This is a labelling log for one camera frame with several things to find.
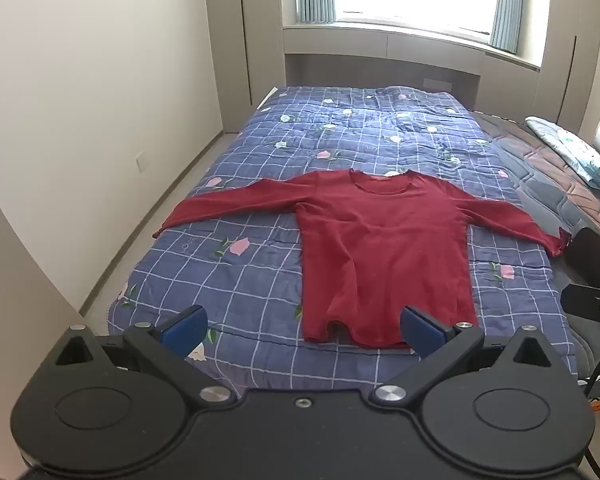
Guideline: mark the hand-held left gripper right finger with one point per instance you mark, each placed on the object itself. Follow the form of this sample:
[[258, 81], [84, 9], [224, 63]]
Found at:
[[422, 332]]

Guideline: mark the beige tall wardrobe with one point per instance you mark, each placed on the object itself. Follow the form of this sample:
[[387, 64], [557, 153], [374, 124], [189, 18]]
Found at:
[[252, 40], [575, 45]]

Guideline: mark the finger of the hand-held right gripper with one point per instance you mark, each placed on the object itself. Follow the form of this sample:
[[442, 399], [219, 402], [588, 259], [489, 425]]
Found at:
[[592, 302]]

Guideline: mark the beige window bench cabinet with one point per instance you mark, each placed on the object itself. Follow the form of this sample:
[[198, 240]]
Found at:
[[405, 57]]

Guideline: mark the red long-sleeve shirt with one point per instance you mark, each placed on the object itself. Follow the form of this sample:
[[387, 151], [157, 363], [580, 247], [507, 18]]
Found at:
[[385, 255]]

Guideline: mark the blue checked floral quilt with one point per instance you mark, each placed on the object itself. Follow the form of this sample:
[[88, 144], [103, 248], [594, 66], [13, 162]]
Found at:
[[260, 240]]

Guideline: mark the grey quilted mattress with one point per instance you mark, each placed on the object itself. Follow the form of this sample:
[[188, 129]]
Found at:
[[545, 180]]

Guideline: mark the beige wall socket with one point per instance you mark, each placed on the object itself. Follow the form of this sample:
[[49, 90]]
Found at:
[[144, 162]]

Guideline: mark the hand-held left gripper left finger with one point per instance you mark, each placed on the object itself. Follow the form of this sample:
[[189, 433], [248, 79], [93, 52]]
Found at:
[[184, 331]]

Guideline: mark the floral pillow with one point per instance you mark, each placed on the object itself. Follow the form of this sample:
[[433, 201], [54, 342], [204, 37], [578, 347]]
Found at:
[[572, 152]]

